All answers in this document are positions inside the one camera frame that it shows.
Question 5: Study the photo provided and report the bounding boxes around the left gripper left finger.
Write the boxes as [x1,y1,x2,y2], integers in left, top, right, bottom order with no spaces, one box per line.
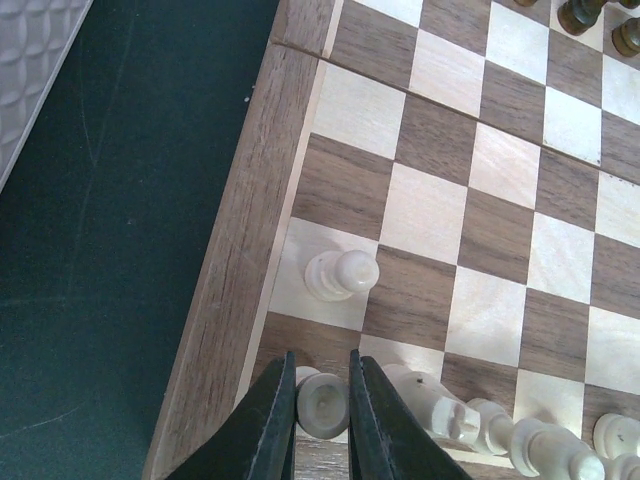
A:
[169,352,296,479]

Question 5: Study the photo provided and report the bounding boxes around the wooden chess board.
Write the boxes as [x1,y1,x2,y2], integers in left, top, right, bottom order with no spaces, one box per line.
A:
[143,1,639,479]

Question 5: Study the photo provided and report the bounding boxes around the light rook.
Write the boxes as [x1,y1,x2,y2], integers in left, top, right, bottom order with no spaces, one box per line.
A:
[296,366,349,440]

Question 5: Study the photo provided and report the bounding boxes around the dark chess pieces group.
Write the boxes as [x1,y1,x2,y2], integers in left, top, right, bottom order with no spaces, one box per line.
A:
[487,1,639,62]

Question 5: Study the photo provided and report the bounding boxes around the light knight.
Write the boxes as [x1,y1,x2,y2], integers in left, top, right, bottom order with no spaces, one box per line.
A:
[383,364,481,445]

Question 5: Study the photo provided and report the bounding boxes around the light queen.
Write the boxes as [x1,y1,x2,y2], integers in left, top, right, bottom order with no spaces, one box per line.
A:
[467,398,606,479]

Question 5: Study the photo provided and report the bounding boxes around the light bishop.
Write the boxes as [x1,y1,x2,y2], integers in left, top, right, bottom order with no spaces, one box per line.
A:
[593,413,639,480]

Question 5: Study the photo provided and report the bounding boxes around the light pawn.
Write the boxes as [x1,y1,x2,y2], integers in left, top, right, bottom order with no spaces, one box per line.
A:
[304,250,380,302]

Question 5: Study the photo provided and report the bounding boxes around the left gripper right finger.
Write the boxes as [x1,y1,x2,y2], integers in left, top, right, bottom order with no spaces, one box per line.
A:
[348,349,469,479]

